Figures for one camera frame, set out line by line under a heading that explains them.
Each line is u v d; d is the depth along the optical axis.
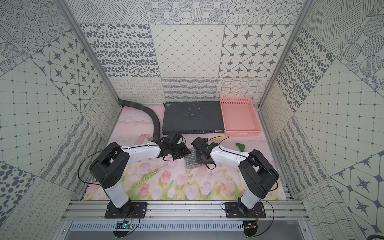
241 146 0.97
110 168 0.49
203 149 0.66
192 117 1.08
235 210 0.69
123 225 0.70
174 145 0.75
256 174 0.45
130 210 0.68
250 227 0.72
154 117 1.11
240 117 1.15
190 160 0.88
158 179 0.84
